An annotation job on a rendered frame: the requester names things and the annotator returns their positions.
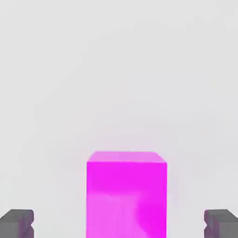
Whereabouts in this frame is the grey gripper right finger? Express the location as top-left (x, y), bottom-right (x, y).
top-left (204, 209), bottom-right (238, 238)

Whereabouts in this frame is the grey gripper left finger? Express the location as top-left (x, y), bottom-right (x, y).
top-left (0, 209), bottom-right (35, 238)

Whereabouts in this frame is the small magenta cube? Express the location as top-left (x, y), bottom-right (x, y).
top-left (86, 151), bottom-right (168, 238)

